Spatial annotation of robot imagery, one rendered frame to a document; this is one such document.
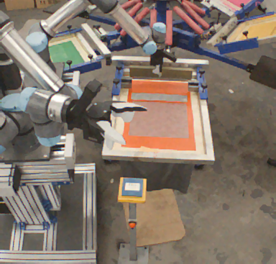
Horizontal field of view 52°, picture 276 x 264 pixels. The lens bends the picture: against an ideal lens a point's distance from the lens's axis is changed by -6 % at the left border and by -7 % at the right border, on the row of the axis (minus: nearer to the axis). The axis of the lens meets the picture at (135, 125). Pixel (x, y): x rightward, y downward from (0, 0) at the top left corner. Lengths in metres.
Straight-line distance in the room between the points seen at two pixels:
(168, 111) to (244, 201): 1.21
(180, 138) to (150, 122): 0.20
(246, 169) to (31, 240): 1.96
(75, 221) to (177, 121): 1.05
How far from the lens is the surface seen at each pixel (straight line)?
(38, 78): 0.97
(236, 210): 2.65
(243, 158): 3.00
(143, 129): 1.75
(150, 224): 2.44
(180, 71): 1.97
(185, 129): 1.77
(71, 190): 2.42
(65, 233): 2.25
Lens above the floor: 2.20
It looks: 45 degrees down
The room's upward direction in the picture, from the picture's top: straight up
